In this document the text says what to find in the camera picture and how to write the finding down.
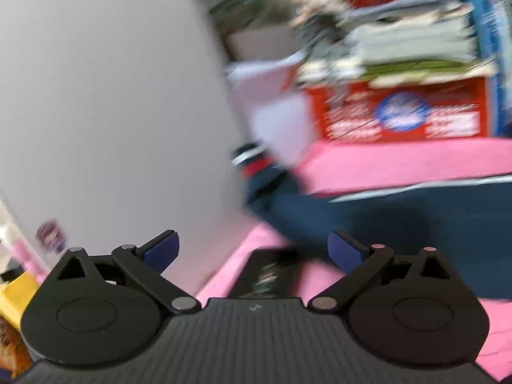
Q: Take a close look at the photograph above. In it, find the white board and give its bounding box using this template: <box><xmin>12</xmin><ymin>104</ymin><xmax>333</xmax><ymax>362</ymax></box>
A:
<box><xmin>226</xmin><ymin>50</ymin><xmax>316</xmax><ymax>169</ymax></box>

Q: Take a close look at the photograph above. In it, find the black flat packet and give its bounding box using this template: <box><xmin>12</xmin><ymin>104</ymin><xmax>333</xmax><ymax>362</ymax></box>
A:
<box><xmin>230</xmin><ymin>248</ymin><xmax>307</xmax><ymax>300</ymax></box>

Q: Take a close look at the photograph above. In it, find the stack of papers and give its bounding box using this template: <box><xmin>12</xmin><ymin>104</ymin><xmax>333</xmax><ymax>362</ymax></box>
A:
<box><xmin>296</xmin><ymin>0</ymin><xmax>481</xmax><ymax>89</ymax></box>

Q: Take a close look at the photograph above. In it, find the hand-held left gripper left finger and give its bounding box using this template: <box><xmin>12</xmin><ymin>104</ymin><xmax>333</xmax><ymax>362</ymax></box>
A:
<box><xmin>50</xmin><ymin>230</ymin><xmax>203</xmax><ymax>315</ymax></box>

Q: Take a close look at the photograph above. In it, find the navy striped sweater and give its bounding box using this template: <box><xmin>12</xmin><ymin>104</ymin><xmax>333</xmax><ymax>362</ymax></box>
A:
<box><xmin>230</xmin><ymin>142</ymin><xmax>512</xmax><ymax>300</ymax></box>

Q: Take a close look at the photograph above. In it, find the yellow object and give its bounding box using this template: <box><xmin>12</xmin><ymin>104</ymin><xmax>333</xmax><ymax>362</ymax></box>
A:
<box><xmin>0</xmin><ymin>270</ymin><xmax>41</xmax><ymax>329</ymax></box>

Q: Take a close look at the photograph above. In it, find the red plastic crate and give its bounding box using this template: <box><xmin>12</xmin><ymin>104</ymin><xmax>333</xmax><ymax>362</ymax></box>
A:
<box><xmin>308</xmin><ymin>76</ymin><xmax>491</xmax><ymax>142</ymax></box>

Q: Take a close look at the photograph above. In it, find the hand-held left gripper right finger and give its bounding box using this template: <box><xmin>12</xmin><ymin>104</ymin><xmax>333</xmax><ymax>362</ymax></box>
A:
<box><xmin>308</xmin><ymin>230</ymin><xmax>454</xmax><ymax>313</ymax></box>

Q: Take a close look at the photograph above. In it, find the pink mat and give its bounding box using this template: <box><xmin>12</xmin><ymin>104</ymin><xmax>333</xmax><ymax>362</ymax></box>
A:
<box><xmin>196</xmin><ymin>136</ymin><xmax>512</xmax><ymax>382</ymax></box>

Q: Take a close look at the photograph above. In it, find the row of books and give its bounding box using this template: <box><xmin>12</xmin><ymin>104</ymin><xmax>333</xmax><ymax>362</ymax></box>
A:
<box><xmin>460</xmin><ymin>0</ymin><xmax>512</xmax><ymax>137</ymax></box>

